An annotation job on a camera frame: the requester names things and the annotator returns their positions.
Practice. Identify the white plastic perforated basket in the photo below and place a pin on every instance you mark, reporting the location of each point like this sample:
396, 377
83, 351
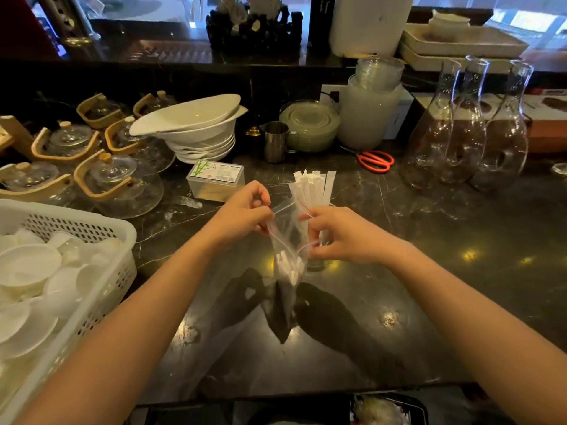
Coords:
95, 300

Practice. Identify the white stone ornament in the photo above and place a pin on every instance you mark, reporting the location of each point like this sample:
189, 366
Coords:
241, 6

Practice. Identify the light wooden stand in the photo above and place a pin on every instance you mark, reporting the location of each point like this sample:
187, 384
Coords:
13, 134

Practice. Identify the white carton box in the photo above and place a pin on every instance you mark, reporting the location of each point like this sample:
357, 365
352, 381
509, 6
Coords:
398, 117

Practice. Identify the white wall socket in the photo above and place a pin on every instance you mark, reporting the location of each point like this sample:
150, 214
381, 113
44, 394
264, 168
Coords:
331, 96

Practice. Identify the small brass bell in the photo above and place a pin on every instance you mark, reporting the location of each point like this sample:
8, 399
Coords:
253, 130

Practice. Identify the brown cardboard box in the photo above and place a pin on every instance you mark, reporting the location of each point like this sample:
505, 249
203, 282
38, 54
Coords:
547, 123

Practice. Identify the small white bowls stack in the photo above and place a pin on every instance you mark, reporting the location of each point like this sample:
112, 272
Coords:
448, 21

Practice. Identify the white rectangular tray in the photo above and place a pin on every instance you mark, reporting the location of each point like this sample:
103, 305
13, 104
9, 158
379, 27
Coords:
425, 62
469, 41

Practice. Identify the white cylindrical container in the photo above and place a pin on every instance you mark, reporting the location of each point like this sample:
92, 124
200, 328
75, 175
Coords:
367, 24

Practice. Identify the person's left hand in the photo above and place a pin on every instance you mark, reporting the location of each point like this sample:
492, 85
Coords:
234, 216

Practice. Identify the person's right thumb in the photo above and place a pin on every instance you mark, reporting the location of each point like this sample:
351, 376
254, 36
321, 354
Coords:
320, 251

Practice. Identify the small steel milk jug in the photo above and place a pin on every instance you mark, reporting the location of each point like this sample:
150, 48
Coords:
275, 141

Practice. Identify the pile of white ceramic cups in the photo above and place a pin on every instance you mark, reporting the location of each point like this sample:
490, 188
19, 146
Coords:
35, 283

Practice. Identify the bunch of upright wrapped straws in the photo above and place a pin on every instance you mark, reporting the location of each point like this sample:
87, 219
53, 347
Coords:
313, 188

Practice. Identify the person's right forearm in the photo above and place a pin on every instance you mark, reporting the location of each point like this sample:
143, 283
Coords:
478, 336

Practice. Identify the person's right hand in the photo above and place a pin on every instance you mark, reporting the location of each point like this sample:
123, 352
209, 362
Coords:
354, 236

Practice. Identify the person's left forearm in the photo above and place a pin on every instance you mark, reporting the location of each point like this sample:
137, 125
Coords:
128, 331

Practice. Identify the black carved ornament stand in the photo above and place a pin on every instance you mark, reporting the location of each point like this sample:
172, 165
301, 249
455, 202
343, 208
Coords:
254, 35

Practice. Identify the person's left thumb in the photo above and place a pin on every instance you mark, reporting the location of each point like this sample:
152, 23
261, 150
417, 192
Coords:
263, 219

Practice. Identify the clear zip plastic bag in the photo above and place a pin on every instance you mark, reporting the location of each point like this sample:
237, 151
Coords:
288, 269

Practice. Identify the stack of white ceramic bowls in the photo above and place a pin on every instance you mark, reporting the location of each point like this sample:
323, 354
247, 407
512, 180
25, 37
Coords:
195, 128

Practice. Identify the clear glass straw holder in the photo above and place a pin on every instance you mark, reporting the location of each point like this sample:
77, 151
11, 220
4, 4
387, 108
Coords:
316, 264

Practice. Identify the clear glass carafe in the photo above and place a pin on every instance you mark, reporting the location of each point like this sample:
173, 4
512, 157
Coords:
465, 128
427, 137
503, 141

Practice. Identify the black tall box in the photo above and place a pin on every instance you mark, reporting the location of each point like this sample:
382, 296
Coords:
320, 22

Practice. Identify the small glass lid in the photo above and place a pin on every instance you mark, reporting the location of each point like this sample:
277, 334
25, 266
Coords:
560, 169

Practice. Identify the white wrapped straws in bag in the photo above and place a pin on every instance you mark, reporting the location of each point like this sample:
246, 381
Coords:
289, 267

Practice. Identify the stack of clear glass plates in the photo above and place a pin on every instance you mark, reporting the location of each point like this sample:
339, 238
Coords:
310, 126

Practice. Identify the group of glass teapots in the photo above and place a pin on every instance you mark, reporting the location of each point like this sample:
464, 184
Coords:
117, 181

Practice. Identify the stack of frosted plastic containers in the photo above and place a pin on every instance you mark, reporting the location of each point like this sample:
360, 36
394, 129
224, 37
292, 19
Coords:
370, 106

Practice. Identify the clear toothpick box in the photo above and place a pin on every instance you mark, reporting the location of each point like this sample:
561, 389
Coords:
215, 180

